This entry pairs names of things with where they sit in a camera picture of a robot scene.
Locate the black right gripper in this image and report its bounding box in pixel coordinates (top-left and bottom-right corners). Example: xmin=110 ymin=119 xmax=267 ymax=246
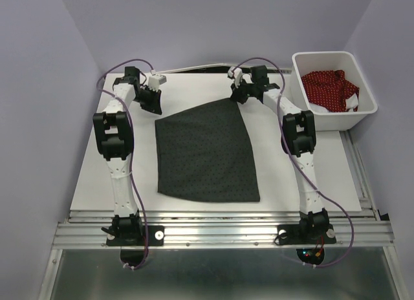
xmin=229 ymin=76 xmax=256 ymax=104

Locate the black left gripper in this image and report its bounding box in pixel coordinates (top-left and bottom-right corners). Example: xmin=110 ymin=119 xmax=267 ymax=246
xmin=133 ymin=86 xmax=162 ymax=115

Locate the dark grey dotted skirt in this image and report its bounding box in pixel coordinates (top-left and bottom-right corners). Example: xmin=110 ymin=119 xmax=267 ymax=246
xmin=155 ymin=98 xmax=260 ymax=203

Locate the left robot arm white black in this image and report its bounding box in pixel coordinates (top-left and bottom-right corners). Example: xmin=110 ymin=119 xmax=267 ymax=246
xmin=93 ymin=66 xmax=167 ymax=246

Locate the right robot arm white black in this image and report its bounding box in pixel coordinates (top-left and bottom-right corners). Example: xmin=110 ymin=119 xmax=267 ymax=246
xmin=228 ymin=65 xmax=329 ymax=245

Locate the red dotted skirt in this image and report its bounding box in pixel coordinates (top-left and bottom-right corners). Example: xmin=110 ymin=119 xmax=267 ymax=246
xmin=301 ymin=70 xmax=360 ymax=113

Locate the white plastic bin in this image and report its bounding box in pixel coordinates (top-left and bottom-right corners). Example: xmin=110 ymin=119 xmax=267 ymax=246
xmin=289 ymin=51 xmax=378 ymax=131

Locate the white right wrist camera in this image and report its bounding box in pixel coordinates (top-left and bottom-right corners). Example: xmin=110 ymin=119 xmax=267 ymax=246
xmin=227 ymin=67 xmax=243 ymax=88

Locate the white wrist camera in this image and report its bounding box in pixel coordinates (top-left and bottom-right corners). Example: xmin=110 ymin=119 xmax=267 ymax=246
xmin=227 ymin=67 xmax=243 ymax=88
xmin=147 ymin=74 xmax=167 ymax=91

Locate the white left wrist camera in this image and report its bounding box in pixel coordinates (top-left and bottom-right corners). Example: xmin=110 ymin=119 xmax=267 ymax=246
xmin=147 ymin=74 xmax=167 ymax=91

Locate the aluminium rail frame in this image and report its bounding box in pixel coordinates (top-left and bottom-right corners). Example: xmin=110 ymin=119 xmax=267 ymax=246
xmin=52 ymin=210 xmax=395 ymax=250

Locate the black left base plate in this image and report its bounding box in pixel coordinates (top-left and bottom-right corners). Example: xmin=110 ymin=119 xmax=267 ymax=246
xmin=105 ymin=225 xmax=165 ymax=247

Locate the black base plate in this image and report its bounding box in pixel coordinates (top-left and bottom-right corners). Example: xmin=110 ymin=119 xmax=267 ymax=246
xmin=105 ymin=225 xmax=165 ymax=247
xmin=274 ymin=224 xmax=337 ymax=246

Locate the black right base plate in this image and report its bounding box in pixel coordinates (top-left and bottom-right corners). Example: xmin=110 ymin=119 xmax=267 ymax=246
xmin=274 ymin=224 xmax=337 ymax=246

